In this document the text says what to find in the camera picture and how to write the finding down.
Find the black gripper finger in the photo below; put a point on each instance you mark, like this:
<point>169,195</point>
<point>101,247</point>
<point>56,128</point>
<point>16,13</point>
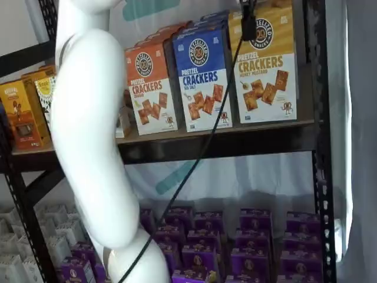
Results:
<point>248,28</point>

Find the yellow white pretzel crackers box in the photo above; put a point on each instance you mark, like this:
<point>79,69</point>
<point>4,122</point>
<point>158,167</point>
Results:
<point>265,88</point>
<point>279,3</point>

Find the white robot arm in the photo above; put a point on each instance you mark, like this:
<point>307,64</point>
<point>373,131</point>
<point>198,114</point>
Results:
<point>88,132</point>

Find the blue white pretzel crackers box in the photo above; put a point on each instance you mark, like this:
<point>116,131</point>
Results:
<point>206,26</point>
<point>197,59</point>
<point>215,16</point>

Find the orange white pretzel crackers box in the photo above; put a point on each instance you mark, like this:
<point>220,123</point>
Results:
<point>176,26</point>
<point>156,39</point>
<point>150,103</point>

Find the brown wooden shelf board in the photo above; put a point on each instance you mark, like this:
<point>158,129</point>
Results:
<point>265,128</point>

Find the yellow box with snack bar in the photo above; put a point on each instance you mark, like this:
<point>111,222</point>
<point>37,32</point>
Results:
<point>125,123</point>

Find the purple snack box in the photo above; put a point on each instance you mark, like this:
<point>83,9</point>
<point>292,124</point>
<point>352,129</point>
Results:
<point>194,277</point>
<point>208,221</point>
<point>82,252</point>
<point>203,238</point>
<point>181,216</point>
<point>171,256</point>
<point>255,219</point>
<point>297,279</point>
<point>252,240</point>
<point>147,219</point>
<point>250,262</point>
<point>246,279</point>
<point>302,265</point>
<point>76,272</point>
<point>171,235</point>
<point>303,241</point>
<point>199,258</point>
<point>303,222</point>

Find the black metal shelf rack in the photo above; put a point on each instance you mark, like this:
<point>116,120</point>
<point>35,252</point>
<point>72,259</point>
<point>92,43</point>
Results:
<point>324,206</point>

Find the white box with dark crackers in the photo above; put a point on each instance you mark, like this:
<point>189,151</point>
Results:
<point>44,94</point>

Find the orange brown snack box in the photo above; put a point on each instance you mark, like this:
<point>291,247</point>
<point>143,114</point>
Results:
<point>17,118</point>
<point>36,75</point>

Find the white backdrop cloth teal print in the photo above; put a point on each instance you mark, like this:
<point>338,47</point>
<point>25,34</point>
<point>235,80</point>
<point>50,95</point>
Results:
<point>250,177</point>

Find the grey curtain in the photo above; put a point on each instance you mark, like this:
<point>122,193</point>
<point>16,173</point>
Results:
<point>356,147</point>

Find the white carton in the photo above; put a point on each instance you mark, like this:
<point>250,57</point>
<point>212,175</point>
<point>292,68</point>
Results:
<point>33,271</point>
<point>13,271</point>
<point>9,217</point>
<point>51,214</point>
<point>69,231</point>
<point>59,250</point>

